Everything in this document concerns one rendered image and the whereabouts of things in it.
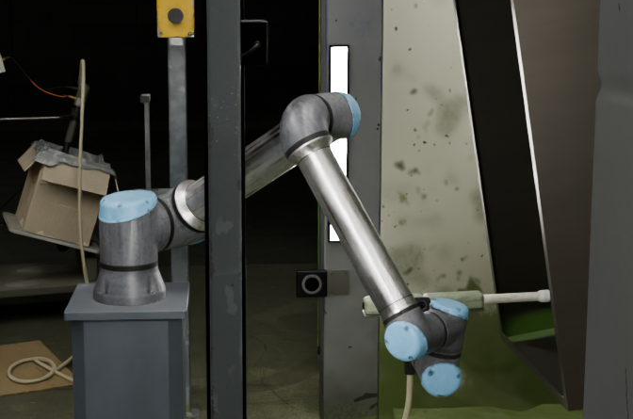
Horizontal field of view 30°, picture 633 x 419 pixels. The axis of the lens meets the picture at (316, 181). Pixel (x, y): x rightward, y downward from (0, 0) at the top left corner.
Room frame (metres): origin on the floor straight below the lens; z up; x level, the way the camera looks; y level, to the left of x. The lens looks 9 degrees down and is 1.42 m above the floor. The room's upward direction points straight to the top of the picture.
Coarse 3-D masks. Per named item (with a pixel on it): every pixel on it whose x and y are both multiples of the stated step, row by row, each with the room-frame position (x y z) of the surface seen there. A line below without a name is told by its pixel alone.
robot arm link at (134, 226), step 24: (120, 192) 3.07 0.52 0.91; (144, 192) 3.06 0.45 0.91; (120, 216) 2.95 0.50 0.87; (144, 216) 2.97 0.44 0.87; (168, 216) 3.05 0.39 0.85; (120, 240) 2.95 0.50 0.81; (144, 240) 2.97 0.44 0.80; (168, 240) 3.05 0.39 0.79; (120, 264) 2.95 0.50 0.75; (144, 264) 2.97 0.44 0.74
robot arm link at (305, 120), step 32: (288, 128) 2.69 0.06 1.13; (320, 128) 2.68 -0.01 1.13; (288, 160) 2.69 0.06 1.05; (320, 160) 2.65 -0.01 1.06; (320, 192) 2.63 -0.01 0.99; (352, 192) 2.64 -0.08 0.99; (352, 224) 2.59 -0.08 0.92; (352, 256) 2.58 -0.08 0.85; (384, 256) 2.57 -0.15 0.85; (384, 288) 2.53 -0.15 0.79; (384, 320) 2.53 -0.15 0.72; (416, 320) 2.50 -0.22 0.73; (416, 352) 2.47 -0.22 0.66
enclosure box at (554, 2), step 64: (512, 0) 2.64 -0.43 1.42; (576, 0) 2.65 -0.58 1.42; (512, 64) 3.25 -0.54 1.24; (576, 64) 2.65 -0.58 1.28; (512, 128) 3.25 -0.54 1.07; (576, 128) 2.65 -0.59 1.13; (512, 192) 3.25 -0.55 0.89; (576, 192) 2.66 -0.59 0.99; (512, 256) 3.25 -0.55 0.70; (576, 256) 2.66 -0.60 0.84; (512, 320) 3.25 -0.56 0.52; (576, 320) 2.66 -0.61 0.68; (576, 384) 2.66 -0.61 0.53
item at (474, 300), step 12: (456, 300) 2.93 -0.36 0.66; (468, 300) 2.93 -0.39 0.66; (480, 300) 2.94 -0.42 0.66; (492, 300) 2.95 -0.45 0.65; (504, 300) 2.96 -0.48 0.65; (516, 300) 2.96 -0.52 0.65; (528, 300) 2.97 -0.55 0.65; (540, 300) 2.97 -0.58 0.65; (372, 312) 2.91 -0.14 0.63; (408, 372) 2.94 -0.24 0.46
